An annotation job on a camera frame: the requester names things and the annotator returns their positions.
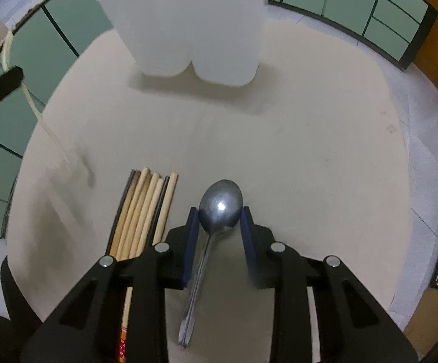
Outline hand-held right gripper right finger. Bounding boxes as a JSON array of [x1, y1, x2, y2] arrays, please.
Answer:
[[240, 206, 418, 363]]

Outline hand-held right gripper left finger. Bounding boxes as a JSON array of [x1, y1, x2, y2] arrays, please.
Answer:
[[22, 207, 200, 363]]

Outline metal spoon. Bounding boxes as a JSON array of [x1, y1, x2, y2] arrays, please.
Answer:
[[179, 179, 244, 348]]

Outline row of chopsticks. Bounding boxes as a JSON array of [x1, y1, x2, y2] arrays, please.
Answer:
[[107, 167, 179, 363]]

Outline white utensil holder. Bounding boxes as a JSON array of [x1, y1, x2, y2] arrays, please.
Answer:
[[96, 0, 269, 87]]

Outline green base cabinets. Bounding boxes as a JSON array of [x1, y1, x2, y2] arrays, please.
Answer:
[[0, 0, 438, 239]]

